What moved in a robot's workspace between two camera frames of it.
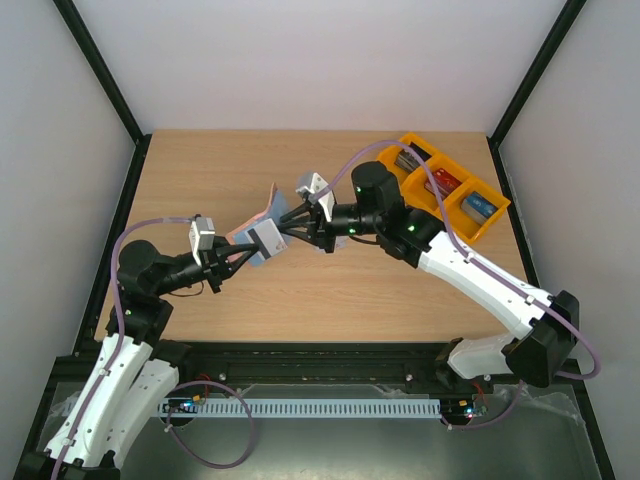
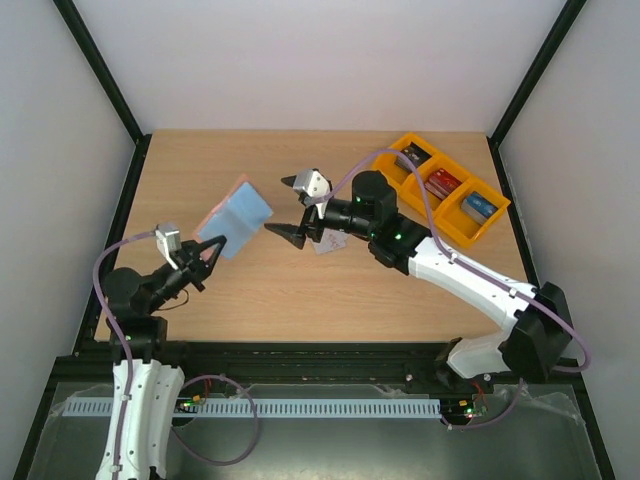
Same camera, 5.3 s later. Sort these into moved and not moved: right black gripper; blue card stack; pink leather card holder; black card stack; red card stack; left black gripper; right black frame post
Moved: right black gripper; left black gripper; pink leather card holder
Not moved: red card stack; right black frame post; black card stack; blue card stack
